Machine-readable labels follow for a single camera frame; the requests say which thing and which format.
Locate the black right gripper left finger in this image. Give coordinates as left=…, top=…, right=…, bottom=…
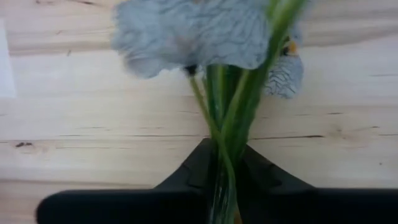
left=35, top=138, right=218, bottom=224

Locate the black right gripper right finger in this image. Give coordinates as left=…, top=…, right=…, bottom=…
left=236, top=144, right=398, bottom=224

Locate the clear vase with white flowers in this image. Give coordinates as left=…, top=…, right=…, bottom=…
left=110, top=0, right=312, bottom=224

